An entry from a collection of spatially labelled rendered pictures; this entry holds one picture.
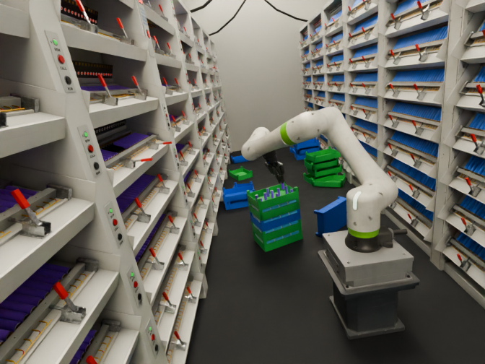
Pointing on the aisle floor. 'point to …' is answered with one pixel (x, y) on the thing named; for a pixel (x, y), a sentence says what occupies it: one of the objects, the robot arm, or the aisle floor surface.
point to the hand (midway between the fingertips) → (280, 178)
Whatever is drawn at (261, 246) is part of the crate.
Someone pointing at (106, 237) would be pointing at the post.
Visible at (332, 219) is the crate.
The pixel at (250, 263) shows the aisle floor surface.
